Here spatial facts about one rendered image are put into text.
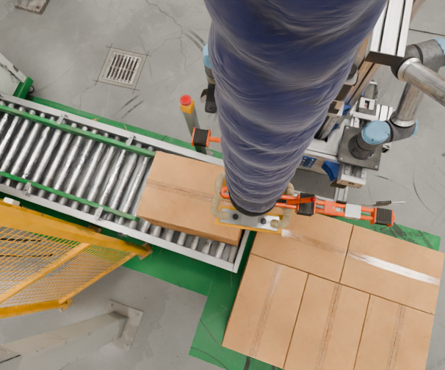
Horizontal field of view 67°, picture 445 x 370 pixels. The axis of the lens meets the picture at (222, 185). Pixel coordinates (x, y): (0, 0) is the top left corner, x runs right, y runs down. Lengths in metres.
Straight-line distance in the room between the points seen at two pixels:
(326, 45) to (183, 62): 3.09
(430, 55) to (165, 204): 1.44
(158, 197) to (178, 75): 1.70
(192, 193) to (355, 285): 1.21
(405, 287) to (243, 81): 2.17
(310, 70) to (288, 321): 2.00
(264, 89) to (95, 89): 3.13
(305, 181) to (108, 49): 2.31
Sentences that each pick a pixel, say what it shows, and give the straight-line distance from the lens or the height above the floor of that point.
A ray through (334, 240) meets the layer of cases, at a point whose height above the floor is 0.54.
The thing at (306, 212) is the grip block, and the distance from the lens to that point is 1.61.
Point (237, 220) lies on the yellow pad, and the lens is 1.71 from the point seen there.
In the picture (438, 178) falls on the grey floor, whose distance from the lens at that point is 3.40.
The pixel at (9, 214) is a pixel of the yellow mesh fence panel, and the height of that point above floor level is 1.76.
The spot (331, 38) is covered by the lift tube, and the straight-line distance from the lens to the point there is 0.43.
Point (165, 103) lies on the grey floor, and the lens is 3.30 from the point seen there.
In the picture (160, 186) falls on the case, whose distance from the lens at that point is 2.00.
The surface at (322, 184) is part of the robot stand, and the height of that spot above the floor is 0.21.
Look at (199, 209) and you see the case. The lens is 1.93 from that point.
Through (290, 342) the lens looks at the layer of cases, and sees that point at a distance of 2.36.
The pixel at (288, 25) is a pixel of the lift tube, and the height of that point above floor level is 2.54.
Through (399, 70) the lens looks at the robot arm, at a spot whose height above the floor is 1.65.
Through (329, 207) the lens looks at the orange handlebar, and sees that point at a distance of 1.65.
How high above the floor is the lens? 2.84
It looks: 75 degrees down
